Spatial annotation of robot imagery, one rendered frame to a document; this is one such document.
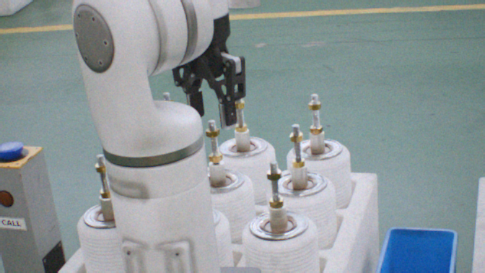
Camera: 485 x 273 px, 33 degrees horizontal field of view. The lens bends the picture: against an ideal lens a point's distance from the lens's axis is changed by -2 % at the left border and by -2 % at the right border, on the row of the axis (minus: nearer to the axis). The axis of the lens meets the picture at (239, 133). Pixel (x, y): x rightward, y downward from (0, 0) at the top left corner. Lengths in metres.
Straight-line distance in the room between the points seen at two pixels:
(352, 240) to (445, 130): 0.85
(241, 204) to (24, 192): 0.31
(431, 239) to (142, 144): 0.70
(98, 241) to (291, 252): 0.26
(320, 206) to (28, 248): 0.43
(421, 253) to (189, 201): 0.64
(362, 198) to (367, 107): 0.87
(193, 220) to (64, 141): 1.39
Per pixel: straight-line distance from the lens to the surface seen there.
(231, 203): 1.14
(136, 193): 0.72
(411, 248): 1.31
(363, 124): 2.00
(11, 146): 1.21
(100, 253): 1.11
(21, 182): 1.19
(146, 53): 0.67
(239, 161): 1.24
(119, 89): 0.68
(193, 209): 0.73
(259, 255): 1.02
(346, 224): 1.18
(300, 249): 1.02
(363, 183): 1.30
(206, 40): 0.71
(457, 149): 1.86
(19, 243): 1.24
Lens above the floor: 0.75
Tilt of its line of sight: 22 degrees down
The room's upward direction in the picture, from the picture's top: 6 degrees counter-clockwise
